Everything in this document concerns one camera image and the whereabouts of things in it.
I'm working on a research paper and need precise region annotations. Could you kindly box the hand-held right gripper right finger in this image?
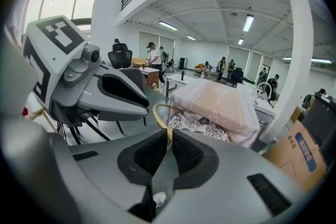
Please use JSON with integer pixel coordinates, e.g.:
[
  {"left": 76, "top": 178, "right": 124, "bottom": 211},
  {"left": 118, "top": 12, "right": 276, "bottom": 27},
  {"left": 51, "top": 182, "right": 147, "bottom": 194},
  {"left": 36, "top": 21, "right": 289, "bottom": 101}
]
[{"left": 156, "top": 127, "right": 303, "bottom": 224}]

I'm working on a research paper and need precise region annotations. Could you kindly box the person's white shoe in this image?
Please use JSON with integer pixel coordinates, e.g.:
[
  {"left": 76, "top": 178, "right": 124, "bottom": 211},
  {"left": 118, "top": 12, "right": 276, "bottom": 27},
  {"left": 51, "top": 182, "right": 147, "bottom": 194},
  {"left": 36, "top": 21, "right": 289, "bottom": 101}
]
[{"left": 152, "top": 191, "right": 168, "bottom": 208}]

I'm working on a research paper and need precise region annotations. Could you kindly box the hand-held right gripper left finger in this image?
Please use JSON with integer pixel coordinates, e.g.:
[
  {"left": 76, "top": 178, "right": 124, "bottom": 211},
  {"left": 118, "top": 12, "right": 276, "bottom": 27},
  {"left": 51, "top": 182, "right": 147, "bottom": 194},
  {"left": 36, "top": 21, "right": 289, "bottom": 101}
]
[{"left": 68, "top": 127, "right": 169, "bottom": 212}]

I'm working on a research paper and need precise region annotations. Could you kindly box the wooden desk white top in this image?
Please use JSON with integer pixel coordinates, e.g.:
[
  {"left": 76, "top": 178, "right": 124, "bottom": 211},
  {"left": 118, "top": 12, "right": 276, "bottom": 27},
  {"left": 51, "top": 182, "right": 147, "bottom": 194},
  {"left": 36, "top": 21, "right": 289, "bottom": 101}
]
[{"left": 138, "top": 67, "right": 161, "bottom": 87}]

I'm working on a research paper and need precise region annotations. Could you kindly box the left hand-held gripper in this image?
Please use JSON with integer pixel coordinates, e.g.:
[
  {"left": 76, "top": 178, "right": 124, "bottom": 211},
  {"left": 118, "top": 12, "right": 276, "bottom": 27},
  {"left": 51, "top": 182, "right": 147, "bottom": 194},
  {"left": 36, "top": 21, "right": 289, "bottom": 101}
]
[{"left": 22, "top": 15, "right": 151, "bottom": 127}]

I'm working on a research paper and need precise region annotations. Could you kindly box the plain wooden table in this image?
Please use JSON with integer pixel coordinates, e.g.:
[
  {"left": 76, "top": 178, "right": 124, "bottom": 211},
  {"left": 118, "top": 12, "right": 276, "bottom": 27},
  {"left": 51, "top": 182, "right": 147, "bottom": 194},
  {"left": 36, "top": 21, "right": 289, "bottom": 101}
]
[{"left": 131, "top": 57, "right": 147, "bottom": 68}]

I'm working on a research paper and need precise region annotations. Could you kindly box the yellow sofa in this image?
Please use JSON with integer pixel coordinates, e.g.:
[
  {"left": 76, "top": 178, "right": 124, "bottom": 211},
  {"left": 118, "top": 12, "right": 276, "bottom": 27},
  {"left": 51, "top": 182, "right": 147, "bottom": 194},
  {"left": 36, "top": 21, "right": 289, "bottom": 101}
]
[{"left": 194, "top": 63, "right": 208, "bottom": 74}]

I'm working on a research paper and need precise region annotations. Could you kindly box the gold wire basket chair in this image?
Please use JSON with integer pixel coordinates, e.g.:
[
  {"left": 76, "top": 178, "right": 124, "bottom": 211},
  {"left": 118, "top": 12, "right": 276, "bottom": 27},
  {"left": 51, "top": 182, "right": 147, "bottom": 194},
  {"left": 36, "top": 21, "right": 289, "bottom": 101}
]
[{"left": 152, "top": 103, "right": 237, "bottom": 144}]

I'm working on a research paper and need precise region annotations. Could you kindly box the large black case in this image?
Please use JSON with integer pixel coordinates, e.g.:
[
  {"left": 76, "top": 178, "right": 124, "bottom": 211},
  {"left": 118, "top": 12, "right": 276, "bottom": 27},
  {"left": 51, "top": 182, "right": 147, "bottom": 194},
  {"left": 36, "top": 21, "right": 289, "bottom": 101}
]
[{"left": 301, "top": 91, "right": 336, "bottom": 147}]

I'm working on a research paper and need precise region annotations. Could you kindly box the large cardboard box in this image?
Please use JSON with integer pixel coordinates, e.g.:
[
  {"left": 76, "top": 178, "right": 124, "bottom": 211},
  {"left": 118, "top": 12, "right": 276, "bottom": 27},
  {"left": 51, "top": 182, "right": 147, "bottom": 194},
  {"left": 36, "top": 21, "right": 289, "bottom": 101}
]
[{"left": 262, "top": 120, "right": 328, "bottom": 194}]

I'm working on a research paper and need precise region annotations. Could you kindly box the floral seat cushion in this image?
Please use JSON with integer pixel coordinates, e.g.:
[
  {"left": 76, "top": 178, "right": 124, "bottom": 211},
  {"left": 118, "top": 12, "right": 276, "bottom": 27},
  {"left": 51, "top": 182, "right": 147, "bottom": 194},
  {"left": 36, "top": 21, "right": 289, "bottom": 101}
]
[{"left": 167, "top": 110, "right": 230, "bottom": 142}]

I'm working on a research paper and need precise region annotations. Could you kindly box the table with beige cloth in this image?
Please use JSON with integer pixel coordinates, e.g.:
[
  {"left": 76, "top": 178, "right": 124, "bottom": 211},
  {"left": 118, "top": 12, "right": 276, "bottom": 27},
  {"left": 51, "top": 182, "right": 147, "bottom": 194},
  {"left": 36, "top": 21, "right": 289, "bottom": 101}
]
[{"left": 167, "top": 78, "right": 261, "bottom": 149}]

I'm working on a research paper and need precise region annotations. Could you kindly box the large window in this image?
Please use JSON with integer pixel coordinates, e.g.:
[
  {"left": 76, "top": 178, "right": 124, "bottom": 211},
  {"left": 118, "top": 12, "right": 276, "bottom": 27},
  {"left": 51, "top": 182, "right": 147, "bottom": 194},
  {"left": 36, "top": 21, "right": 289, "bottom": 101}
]
[{"left": 24, "top": 0, "right": 98, "bottom": 35}]

